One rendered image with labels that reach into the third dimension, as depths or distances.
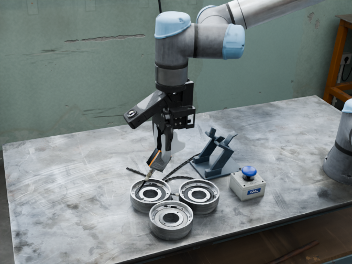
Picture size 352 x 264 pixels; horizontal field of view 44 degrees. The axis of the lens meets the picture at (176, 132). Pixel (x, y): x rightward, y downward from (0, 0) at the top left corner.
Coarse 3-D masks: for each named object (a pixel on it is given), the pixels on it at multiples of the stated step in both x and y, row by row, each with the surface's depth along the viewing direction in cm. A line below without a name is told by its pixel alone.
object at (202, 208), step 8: (184, 184) 116; (192, 184) 117; (208, 184) 117; (192, 192) 115; (200, 192) 116; (208, 192) 115; (216, 192) 115; (184, 200) 110; (200, 200) 112; (216, 200) 111; (192, 208) 110; (200, 208) 109; (208, 208) 110
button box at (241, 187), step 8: (232, 176) 119; (240, 176) 119; (256, 176) 119; (232, 184) 120; (240, 184) 115; (248, 184) 116; (256, 184) 116; (264, 184) 117; (240, 192) 116; (248, 192) 116; (256, 192) 117; (264, 192) 118
